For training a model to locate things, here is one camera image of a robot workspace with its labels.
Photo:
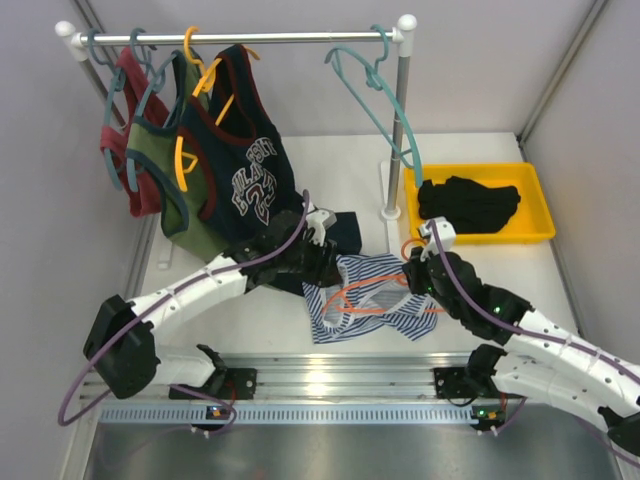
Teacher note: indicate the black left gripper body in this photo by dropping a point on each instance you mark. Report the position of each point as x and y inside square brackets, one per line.
[326, 262]

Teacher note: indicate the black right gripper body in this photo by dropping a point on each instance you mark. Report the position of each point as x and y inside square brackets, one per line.
[421, 281]

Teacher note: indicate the orange plastic hanger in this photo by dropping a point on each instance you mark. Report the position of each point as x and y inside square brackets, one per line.
[375, 286]

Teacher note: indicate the blue white striped tank top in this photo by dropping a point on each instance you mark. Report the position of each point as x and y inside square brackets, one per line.
[333, 329]

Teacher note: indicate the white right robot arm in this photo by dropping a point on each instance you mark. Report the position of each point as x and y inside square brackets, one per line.
[526, 354]

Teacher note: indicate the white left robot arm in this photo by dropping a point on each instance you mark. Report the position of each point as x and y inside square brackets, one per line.
[128, 342]

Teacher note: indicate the navy basketball tank top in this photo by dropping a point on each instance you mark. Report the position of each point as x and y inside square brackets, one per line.
[248, 174]

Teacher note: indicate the yellow plastic hanger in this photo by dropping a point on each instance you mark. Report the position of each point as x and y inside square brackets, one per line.
[185, 162]

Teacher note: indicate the green tank top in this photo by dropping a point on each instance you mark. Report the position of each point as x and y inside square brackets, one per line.
[151, 146]

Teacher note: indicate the maroon tank top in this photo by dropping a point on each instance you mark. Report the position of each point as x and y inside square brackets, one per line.
[146, 200]

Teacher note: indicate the teal hanger under maroon top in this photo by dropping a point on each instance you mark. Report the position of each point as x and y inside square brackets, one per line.
[112, 160]

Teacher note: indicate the black folded garment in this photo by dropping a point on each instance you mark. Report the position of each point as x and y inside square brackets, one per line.
[469, 206]

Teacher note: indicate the yellow plastic tray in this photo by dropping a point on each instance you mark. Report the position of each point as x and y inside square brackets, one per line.
[532, 221]

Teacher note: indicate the silver white clothes rack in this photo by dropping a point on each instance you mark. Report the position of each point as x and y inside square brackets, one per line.
[402, 141]

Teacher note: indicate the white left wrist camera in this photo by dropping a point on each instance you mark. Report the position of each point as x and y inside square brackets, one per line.
[319, 221]

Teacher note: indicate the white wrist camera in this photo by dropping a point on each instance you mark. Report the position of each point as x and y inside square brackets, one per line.
[439, 236]
[319, 221]

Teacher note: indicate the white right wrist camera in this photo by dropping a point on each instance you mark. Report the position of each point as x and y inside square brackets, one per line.
[439, 236]

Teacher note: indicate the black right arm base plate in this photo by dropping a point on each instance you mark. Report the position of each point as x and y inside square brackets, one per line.
[457, 384]

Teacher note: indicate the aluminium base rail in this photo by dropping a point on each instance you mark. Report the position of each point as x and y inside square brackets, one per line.
[316, 389]

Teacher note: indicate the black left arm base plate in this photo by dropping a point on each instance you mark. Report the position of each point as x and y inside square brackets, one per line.
[230, 384]

